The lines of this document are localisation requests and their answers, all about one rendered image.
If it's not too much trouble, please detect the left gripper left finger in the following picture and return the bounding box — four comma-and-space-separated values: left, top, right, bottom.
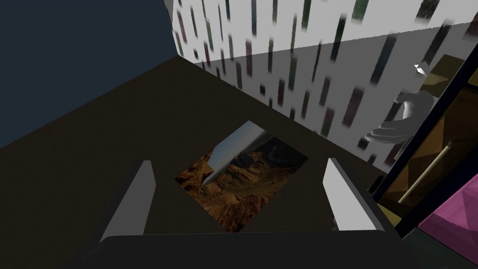
86, 160, 157, 248

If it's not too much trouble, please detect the tan bar handle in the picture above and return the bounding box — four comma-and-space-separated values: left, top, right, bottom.
398, 141, 453, 205

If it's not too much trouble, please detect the pink faceted block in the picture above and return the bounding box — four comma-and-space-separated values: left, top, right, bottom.
417, 178, 478, 267

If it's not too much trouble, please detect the canyon landscape picture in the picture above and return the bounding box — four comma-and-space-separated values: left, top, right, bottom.
175, 120, 309, 233

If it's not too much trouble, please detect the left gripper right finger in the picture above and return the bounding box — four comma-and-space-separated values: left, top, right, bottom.
323, 157, 403, 240

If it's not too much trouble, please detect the dark cupboard with brown front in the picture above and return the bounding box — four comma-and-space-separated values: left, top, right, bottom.
369, 44, 478, 240

